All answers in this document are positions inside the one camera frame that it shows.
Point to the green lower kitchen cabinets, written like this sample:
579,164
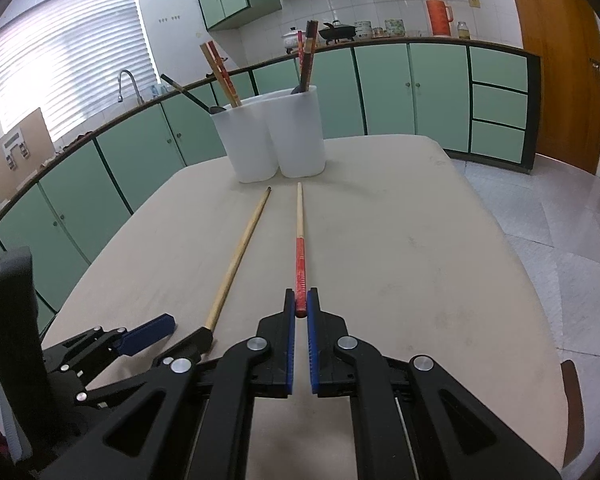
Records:
478,102

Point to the cardboard board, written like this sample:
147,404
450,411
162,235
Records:
24,150

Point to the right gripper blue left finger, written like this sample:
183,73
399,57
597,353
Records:
275,373

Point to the orange thermos flask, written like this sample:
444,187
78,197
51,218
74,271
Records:
441,17

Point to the red-ended wooden chopstick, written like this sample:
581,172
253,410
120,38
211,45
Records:
225,75
301,307

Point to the brown chair back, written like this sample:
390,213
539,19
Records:
576,423

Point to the metal spoon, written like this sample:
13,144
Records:
210,109

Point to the chrome kitchen faucet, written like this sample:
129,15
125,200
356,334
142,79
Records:
128,86

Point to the white window blinds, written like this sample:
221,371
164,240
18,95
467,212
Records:
63,56

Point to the glass jar on counter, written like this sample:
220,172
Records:
463,31

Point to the black plastic spoon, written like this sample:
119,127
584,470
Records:
300,88

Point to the white double utensil holder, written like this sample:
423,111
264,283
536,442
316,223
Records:
280,132

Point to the black wok on stove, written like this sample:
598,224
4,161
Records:
334,32

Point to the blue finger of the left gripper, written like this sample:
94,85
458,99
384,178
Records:
192,347
145,335

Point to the white cooking pot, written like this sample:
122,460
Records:
292,40

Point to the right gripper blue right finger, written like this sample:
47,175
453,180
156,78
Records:
328,373

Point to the brown wooden door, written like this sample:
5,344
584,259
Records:
565,35

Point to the black chopstick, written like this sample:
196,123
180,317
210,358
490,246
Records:
301,41
309,50

